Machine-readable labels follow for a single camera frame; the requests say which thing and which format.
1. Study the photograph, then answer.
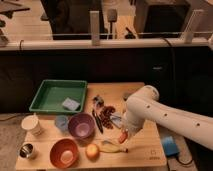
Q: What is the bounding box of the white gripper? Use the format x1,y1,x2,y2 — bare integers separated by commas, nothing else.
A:
122,117,144,140

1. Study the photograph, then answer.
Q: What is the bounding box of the orange red pepper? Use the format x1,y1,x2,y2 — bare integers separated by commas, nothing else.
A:
118,132,128,144

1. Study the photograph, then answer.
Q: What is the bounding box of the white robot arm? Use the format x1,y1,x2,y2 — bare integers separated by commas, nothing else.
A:
122,85,213,150

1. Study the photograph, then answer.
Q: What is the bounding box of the white plastic cup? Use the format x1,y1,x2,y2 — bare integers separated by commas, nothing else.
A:
21,115,42,136

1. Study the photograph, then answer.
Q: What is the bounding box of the small metal cup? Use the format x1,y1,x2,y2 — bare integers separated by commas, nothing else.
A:
19,143,37,159

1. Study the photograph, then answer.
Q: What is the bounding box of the blue white packet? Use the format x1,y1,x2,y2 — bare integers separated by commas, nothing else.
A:
110,113,123,129

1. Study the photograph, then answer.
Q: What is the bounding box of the yellow banana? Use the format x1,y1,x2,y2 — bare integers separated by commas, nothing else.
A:
99,140,128,153

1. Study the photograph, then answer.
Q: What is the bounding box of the dark red grape bunch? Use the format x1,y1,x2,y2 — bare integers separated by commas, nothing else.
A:
100,106,116,129

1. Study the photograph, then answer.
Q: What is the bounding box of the dark grey sponge block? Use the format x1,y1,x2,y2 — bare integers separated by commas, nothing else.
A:
123,93,132,101

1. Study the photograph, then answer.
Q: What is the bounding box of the yellow red apple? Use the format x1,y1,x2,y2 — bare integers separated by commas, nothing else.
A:
85,144,100,159

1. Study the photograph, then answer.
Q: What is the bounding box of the blue object beside table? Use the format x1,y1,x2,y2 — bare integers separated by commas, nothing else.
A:
161,136,179,157

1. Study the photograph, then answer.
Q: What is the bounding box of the small grey toy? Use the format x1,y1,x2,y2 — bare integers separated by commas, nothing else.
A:
93,95,104,108

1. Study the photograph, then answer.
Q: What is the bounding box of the purple bowl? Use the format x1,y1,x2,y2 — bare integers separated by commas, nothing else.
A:
68,113,95,139

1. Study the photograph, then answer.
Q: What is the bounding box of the blue sponge in tray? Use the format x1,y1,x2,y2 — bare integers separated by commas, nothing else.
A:
62,98,80,111

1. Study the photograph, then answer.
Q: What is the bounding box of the orange bowl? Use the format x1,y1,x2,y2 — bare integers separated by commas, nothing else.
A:
50,139,78,169

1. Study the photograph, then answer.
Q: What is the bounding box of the grey blue crumpled cloth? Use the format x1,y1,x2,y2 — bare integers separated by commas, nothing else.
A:
54,115,69,132

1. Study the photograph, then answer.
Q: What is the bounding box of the green plastic tray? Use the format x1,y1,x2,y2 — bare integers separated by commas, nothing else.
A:
29,79,87,115

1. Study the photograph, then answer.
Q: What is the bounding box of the black handled utensil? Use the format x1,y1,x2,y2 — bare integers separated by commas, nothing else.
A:
92,110,103,134

